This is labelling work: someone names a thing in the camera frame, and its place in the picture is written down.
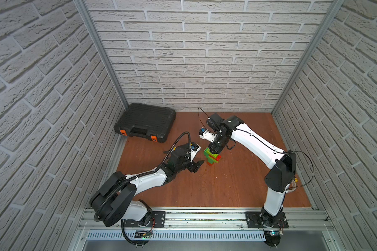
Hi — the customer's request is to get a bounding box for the lime green long lego brick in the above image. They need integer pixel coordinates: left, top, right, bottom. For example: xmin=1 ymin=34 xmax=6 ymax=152
xmin=204 ymin=147 xmax=218 ymax=158

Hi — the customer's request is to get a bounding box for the dark green long lego brick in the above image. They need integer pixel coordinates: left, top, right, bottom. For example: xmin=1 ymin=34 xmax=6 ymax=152
xmin=207 ymin=156 xmax=218 ymax=164

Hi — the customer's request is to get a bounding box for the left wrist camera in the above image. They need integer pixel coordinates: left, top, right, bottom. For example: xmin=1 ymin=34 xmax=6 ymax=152
xmin=190 ymin=142 xmax=201 ymax=162

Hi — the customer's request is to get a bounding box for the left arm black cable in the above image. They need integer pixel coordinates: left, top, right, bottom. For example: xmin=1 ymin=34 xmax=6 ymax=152
xmin=93 ymin=131 xmax=192 ymax=222

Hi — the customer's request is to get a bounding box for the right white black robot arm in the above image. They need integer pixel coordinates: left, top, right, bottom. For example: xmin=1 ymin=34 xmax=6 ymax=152
xmin=199 ymin=114 xmax=296 ymax=227

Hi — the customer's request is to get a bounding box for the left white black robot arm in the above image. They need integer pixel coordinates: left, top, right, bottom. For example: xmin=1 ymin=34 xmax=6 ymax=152
xmin=90 ymin=142 xmax=204 ymax=227

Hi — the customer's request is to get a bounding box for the black plastic tool case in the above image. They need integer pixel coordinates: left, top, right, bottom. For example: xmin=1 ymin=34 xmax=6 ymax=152
xmin=114 ymin=103 xmax=176 ymax=143

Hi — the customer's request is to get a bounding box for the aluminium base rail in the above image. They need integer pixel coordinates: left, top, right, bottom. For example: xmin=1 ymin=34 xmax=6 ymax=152
xmin=78 ymin=207 xmax=335 ymax=242

